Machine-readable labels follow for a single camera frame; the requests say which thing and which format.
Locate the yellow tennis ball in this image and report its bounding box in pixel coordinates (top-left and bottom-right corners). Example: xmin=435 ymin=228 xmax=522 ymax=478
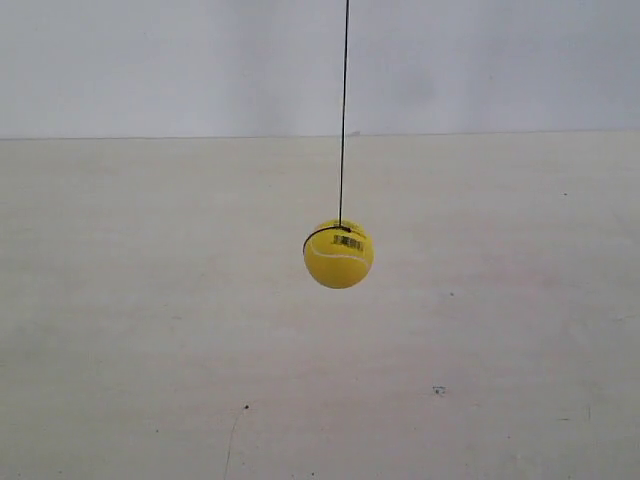
xmin=303 ymin=219 xmax=374 ymax=289

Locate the thin black hanging string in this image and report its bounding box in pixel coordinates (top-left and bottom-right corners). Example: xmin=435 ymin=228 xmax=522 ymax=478
xmin=337 ymin=0 xmax=351 ymax=226

